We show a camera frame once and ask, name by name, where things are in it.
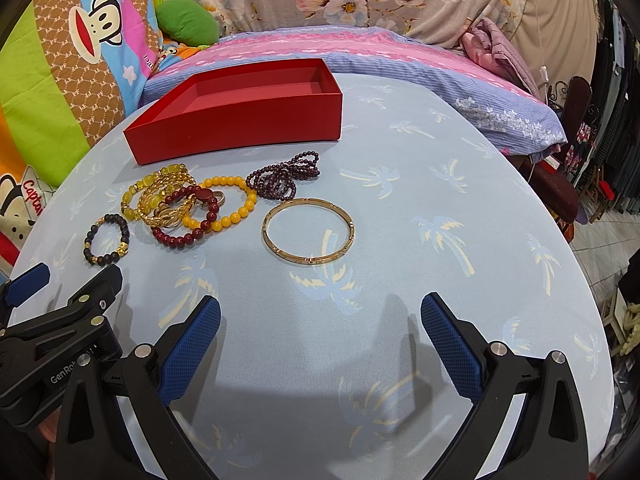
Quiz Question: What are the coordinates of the gold hoop earring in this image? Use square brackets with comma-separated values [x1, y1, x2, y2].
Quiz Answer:
[213, 190, 226, 207]

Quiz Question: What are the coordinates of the dark purple bead necklace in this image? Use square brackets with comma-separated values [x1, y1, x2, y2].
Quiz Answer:
[245, 149, 321, 202]

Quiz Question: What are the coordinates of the person's left hand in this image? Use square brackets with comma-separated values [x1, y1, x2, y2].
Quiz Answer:
[38, 411, 60, 443]

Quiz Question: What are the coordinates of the dark red bead bracelet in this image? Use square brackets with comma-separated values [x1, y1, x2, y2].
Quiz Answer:
[150, 184, 222, 250]

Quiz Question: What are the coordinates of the black gold bead bracelet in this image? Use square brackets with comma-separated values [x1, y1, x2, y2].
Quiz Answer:
[82, 212, 132, 267]

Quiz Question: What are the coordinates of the gold bangle bracelet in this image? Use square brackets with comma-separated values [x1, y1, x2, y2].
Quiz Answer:
[261, 197, 356, 266]

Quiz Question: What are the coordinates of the monkey cartoon blanket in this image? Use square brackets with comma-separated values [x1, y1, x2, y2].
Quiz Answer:
[1, 0, 167, 276]

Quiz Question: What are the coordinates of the red jewelry tray box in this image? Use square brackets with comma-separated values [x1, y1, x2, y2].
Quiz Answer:
[124, 58, 343, 165]

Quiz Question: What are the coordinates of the hanging clothes rack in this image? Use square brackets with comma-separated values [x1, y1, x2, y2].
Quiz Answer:
[576, 0, 639, 222]

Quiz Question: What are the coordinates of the green plush pillow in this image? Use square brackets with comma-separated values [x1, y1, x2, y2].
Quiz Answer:
[156, 0, 219, 47]

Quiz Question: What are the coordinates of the dark wooden chair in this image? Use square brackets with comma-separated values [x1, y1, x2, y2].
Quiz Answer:
[508, 76, 592, 242]

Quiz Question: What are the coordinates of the yellow glass bead bracelet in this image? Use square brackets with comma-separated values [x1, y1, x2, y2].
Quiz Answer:
[119, 162, 198, 224]

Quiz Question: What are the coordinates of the pink blue striped bedsheet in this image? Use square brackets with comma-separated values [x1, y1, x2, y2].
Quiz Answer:
[140, 25, 567, 157]

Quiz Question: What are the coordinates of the orange yellow bead bracelet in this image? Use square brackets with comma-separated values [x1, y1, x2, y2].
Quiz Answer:
[180, 174, 258, 234]

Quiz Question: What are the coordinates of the gold woven cuff bracelet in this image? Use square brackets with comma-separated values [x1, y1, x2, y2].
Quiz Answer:
[139, 173, 200, 231]

